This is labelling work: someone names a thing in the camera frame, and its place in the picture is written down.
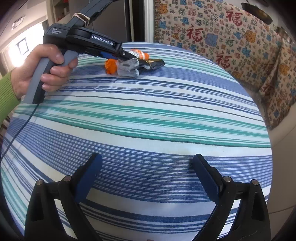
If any green sleeve forearm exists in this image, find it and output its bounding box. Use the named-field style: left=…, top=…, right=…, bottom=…
left=0, top=72, right=20, bottom=124

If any grey wrapper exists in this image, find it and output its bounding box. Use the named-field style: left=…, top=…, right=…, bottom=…
left=116, top=58, right=139, bottom=78

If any steel pot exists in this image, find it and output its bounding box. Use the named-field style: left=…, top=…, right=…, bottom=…
left=275, top=27, right=293, bottom=44

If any grey refrigerator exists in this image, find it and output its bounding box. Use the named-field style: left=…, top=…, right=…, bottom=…
left=88, top=0, right=145, bottom=43

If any person's left hand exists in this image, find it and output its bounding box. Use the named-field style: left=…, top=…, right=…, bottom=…
left=10, top=43, right=79, bottom=100

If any black wok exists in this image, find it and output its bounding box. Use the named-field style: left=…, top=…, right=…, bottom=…
left=241, top=2, right=273, bottom=25

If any striped blue tablecloth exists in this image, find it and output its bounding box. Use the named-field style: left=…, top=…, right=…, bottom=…
left=1, top=43, right=273, bottom=240

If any white orange wrapper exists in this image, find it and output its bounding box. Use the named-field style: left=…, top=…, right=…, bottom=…
left=129, top=49, right=149, bottom=60

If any patterned fu character cloth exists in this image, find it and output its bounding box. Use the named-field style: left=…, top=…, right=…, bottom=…
left=154, top=0, right=295, bottom=130

